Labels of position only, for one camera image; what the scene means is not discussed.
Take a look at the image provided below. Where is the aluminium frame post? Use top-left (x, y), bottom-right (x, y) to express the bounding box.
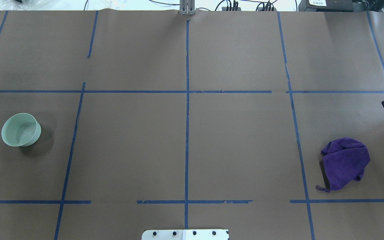
top-left (179, 0), bottom-right (196, 16)

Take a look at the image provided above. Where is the light green bowl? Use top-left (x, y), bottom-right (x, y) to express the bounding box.
top-left (1, 113), bottom-right (42, 147)

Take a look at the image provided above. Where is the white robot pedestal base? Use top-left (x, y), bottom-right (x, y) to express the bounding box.
top-left (141, 228), bottom-right (230, 240)

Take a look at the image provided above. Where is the purple cloth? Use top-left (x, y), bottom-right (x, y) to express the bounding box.
top-left (315, 138), bottom-right (370, 193)

